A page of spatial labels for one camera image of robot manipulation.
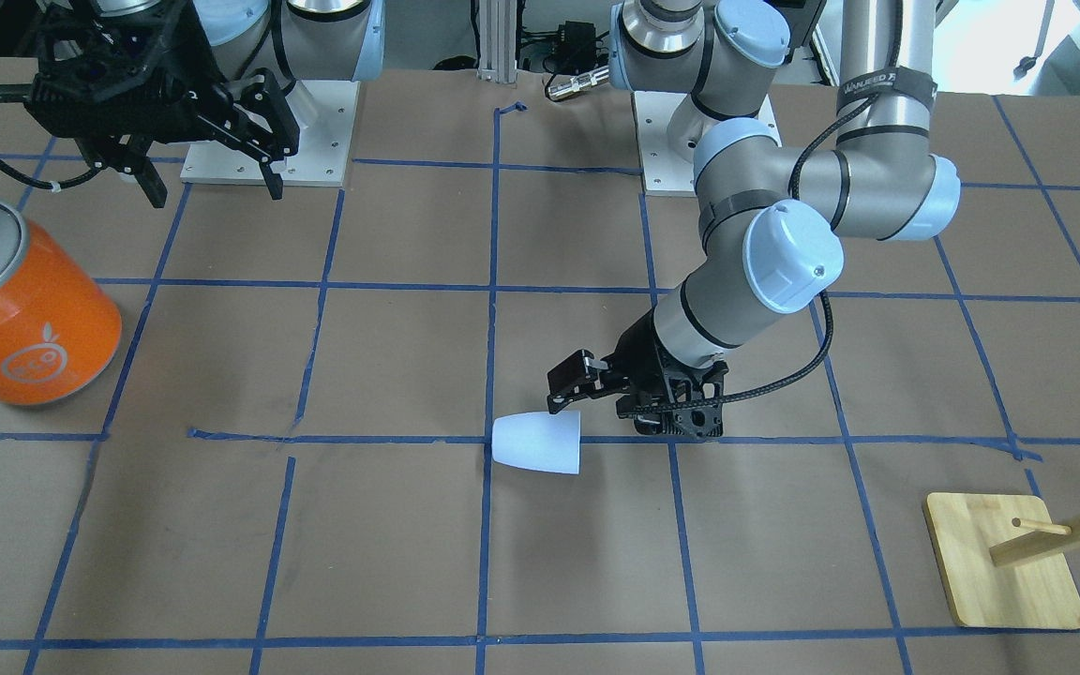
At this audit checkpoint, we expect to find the black gripper, camera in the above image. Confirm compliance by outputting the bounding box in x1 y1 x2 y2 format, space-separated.
30 1 300 210
546 310 728 440

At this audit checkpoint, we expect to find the light blue plastic cup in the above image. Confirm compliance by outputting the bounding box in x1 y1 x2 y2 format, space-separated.
491 410 581 475

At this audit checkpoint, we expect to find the wooden cup rack stand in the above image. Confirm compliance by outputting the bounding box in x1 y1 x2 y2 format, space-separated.
916 487 1080 631

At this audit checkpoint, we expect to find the large orange can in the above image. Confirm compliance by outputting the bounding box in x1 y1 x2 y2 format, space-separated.
0 201 123 406

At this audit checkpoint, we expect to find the black power adapter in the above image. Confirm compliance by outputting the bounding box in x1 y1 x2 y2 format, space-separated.
553 21 595 60

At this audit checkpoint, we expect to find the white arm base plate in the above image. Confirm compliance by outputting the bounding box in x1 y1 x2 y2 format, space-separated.
633 91 719 198
180 80 361 188

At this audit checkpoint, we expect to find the silver robot arm, camera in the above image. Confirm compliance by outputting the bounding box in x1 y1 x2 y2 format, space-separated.
611 1 961 373
191 1 384 89

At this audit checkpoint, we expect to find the silver cable connector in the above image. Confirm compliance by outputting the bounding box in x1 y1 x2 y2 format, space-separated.
545 66 611 103

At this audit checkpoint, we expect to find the aluminium frame post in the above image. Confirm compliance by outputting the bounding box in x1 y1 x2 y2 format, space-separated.
474 0 519 87

